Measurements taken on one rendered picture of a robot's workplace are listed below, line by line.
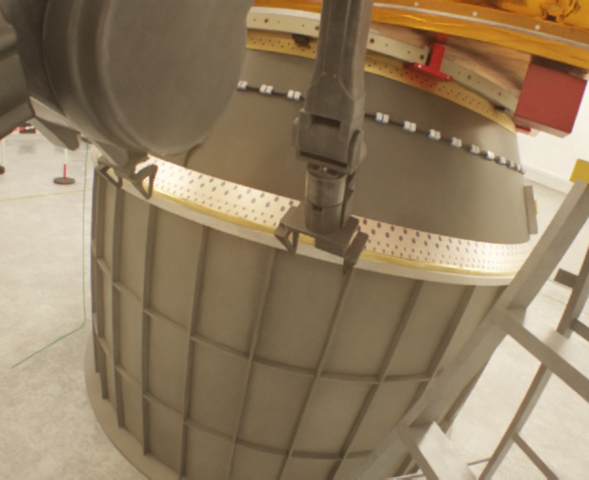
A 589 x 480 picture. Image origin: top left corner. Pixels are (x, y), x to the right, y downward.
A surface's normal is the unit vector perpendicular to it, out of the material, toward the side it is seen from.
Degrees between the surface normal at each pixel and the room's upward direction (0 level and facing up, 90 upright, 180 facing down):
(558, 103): 90
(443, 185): 62
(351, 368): 90
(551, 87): 90
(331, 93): 112
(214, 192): 43
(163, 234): 90
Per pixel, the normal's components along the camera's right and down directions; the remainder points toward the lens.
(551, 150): -0.47, 0.21
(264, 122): -0.13, -0.17
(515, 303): 0.29, 0.47
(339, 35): -0.41, 0.58
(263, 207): 0.04, -0.45
